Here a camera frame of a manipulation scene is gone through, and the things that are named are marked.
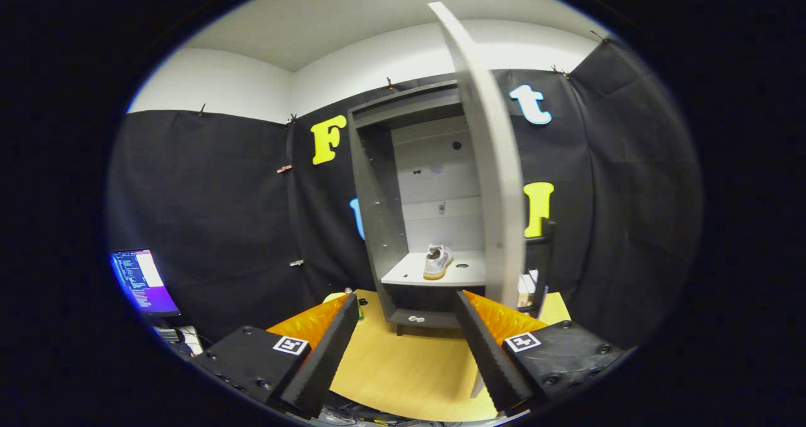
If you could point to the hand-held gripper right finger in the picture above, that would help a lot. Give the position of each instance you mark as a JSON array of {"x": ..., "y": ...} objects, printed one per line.
[{"x": 488, "y": 358}]

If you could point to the yellow pineapple plush toy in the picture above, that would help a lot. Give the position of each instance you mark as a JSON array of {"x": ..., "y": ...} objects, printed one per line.
[{"x": 334, "y": 297}]

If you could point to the grey shoe cabinet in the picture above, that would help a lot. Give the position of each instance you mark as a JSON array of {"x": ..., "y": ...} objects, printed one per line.
[{"x": 434, "y": 181}]

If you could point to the white cover book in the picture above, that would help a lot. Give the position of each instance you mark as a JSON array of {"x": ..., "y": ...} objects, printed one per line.
[{"x": 526, "y": 288}]

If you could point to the white shoe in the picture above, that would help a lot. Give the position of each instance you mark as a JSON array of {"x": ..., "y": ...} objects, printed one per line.
[{"x": 436, "y": 262}]

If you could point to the green drink bottle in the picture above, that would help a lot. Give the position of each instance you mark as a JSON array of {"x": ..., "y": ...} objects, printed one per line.
[{"x": 360, "y": 307}]

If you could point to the black backdrop cloth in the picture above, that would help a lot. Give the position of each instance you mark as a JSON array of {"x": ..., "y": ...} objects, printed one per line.
[{"x": 208, "y": 213}]

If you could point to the computer monitor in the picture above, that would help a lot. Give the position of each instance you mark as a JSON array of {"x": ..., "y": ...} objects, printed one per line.
[{"x": 141, "y": 282}]

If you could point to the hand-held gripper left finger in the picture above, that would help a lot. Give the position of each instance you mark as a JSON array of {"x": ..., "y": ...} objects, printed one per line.
[{"x": 327, "y": 358}]

